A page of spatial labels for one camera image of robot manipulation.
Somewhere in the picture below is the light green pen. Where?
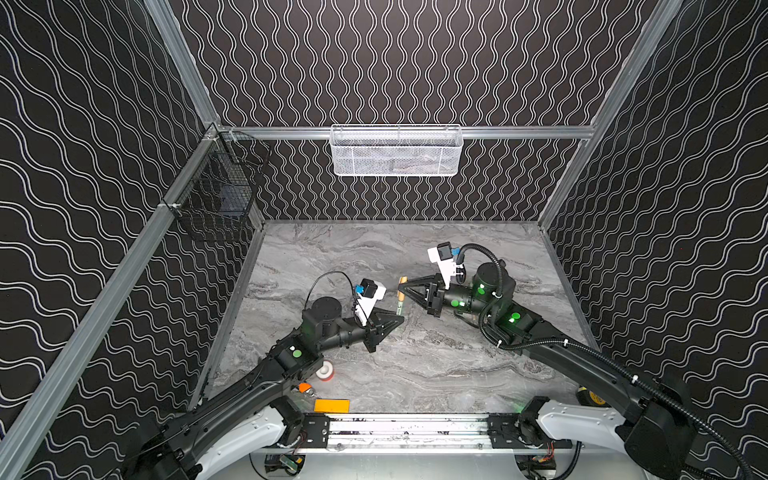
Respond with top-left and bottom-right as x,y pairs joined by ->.
397,276 -> 408,316

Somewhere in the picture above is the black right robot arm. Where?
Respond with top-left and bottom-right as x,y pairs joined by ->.
398,242 -> 755,479

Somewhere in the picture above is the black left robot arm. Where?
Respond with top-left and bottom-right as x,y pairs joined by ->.
119,296 -> 404,479

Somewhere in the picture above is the red white tape roll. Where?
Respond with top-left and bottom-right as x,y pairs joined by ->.
315,360 -> 335,382

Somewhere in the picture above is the yellow card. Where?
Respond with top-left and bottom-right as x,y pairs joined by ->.
313,398 -> 351,414

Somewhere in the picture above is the yellow black tape measure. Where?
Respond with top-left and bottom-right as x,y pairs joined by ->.
576,387 -> 609,408

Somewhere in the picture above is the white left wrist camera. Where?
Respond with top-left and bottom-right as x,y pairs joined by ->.
354,278 -> 386,327

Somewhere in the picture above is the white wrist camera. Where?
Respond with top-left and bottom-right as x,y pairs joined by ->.
427,242 -> 466,289
354,278 -> 386,327

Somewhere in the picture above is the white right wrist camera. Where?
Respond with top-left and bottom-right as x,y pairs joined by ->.
427,242 -> 466,289

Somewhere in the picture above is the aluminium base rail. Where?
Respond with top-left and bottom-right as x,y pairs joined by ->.
167,411 -> 649,454

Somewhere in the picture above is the white wire mesh basket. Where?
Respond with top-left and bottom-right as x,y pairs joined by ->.
329,124 -> 464,177

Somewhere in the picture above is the black wire mesh basket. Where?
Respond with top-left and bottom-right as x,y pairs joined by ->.
162,123 -> 265,243

